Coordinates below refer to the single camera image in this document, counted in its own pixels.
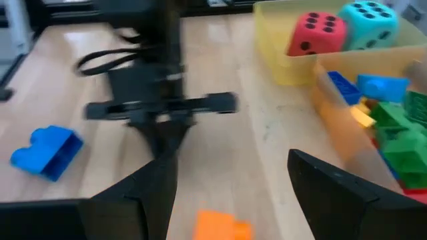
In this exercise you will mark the translucent orange bin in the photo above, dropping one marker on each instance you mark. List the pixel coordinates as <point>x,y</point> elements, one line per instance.
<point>333,133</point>

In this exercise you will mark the large orange one-stud block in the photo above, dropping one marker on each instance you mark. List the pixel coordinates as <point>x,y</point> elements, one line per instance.
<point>217,226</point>

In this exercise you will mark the red toy block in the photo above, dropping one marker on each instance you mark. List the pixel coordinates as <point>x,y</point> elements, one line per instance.
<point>417,196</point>

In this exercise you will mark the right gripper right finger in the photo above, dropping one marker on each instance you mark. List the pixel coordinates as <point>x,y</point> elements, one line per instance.
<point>330,206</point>

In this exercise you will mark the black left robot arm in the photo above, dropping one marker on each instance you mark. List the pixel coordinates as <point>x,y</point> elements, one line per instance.
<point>156,30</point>

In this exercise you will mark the large blue one-stud block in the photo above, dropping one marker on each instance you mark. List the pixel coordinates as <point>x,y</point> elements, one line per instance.
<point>383,88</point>

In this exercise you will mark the teal foam die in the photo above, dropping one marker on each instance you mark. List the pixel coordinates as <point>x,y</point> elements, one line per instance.
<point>367,23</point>

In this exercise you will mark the large blue two-stud block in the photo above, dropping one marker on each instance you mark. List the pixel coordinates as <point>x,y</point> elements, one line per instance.
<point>43,150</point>

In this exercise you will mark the red foam die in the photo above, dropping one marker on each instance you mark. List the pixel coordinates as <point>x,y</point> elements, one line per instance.
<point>317,33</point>

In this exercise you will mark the bright green small brick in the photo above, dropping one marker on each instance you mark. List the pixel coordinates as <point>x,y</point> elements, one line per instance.
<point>390,116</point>

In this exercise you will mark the translucent yellow bin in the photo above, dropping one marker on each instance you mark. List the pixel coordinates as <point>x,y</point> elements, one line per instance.
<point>267,50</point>

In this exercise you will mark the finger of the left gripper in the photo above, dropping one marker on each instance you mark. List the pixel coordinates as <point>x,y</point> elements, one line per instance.
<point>171,136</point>
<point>153,136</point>

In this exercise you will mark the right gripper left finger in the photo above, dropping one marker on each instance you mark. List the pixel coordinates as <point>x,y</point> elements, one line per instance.
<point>140,203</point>

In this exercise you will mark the large green two-stud block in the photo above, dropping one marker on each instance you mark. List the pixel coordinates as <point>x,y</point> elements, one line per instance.
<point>407,156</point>

